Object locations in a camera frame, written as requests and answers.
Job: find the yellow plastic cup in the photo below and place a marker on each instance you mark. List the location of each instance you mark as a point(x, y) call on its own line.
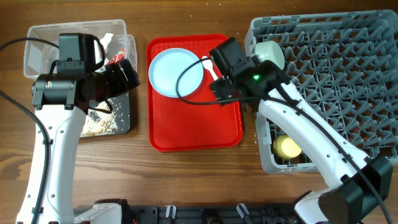
point(284, 147)

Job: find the grey dishwasher rack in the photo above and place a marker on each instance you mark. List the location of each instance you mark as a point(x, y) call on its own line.
point(345, 65)

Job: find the light blue plate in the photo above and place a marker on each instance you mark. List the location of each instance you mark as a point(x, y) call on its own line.
point(166, 67)

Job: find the black food waste tray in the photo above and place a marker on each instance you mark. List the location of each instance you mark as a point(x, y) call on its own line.
point(123, 120)

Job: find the white plastic spoon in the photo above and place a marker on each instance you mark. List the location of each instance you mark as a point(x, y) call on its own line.
point(208, 65)

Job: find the red snack wrapper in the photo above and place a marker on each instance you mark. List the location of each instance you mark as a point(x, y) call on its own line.
point(119, 56)

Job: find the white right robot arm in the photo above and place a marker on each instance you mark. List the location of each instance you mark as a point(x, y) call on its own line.
point(356, 183)

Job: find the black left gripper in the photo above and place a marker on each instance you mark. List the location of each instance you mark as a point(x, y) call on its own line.
point(121, 84)

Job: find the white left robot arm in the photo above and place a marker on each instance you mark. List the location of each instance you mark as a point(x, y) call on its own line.
point(62, 101)

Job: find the food scraps rice and nuts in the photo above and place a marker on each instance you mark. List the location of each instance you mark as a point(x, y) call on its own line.
point(98, 123)

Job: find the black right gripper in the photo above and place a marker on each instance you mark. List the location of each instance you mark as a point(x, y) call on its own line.
point(217, 93)

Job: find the white crumpled napkin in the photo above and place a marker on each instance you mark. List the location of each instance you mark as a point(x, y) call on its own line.
point(105, 41)

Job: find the clear plastic waste bin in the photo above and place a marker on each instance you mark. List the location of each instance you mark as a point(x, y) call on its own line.
point(38, 56)

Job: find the mint green bowl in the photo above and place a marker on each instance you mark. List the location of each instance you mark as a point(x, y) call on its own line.
point(270, 50)

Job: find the red serving tray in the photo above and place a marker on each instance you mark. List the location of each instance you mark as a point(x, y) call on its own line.
point(177, 126)

